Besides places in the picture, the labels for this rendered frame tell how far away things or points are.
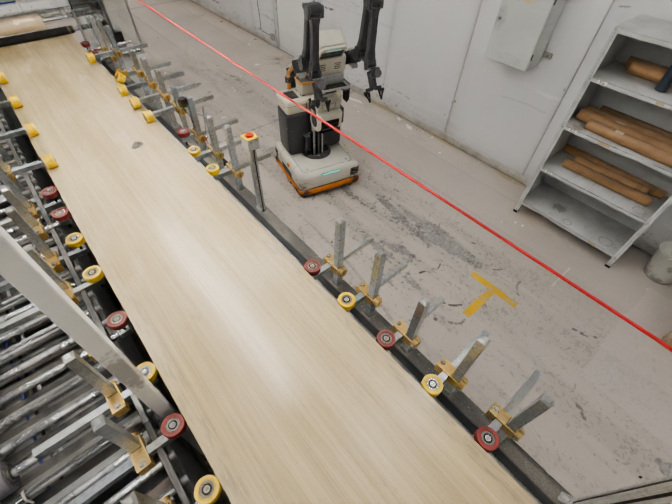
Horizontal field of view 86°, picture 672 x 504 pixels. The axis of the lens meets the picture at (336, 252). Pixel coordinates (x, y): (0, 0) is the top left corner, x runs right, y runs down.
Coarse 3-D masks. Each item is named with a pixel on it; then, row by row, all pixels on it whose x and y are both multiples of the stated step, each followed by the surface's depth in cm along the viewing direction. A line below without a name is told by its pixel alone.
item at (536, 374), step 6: (534, 372) 149; (540, 372) 149; (528, 378) 147; (534, 378) 148; (528, 384) 146; (534, 384) 146; (522, 390) 144; (528, 390) 144; (516, 396) 142; (522, 396) 143; (510, 402) 141; (516, 402) 141; (504, 408) 139; (510, 408) 139; (510, 414) 138; (492, 426) 135; (498, 426) 135
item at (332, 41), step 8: (320, 32) 246; (328, 32) 248; (336, 32) 250; (320, 40) 246; (328, 40) 248; (336, 40) 250; (344, 40) 252; (320, 48) 248; (328, 48) 248; (336, 48) 250; (344, 48) 254; (320, 56) 254; (328, 56) 258
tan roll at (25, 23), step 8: (16, 16) 325; (24, 16) 326; (32, 16) 329; (56, 16) 341; (64, 16) 344; (72, 16) 348; (0, 24) 318; (8, 24) 320; (16, 24) 323; (24, 24) 327; (32, 24) 330; (40, 24) 333; (0, 32) 320; (8, 32) 323; (16, 32) 327
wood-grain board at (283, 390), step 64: (0, 64) 307; (64, 64) 311; (64, 128) 246; (128, 128) 249; (64, 192) 204; (128, 192) 206; (192, 192) 207; (128, 256) 175; (192, 256) 177; (256, 256) 178; (192, 320) 154; (256, 320) 155; (320, 320) 156; (192, 384) 136; (256, 384) 137; (320, 384) 138; (384, 384) 138; (256, 448) 123; (320, 448) 123; (384, 448) 124; (448, 448) 125
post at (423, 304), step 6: (420, 300) 139; (426, 300) 139; (420, 306) 141; (426, 306) 139; (414, 312) 146; (420, 312) 143; (426, 312) 145; (414, 318) 148; (420, 318) 145; (414, 324) 151; (420, 324) 152; (408, 330) 157; (414, 330) 153; (408, 336) 160; (414, 336) 158; (408, 348) 166
